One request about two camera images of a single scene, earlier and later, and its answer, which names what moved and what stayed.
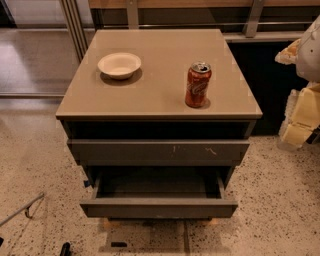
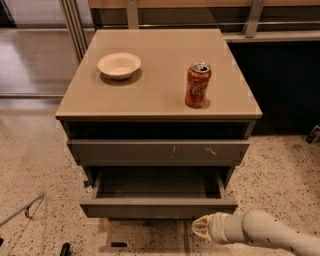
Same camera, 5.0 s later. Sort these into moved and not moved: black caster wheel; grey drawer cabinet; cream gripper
Moved: cream gripper
Not moved: black caster wheel; grey drawer cabinet
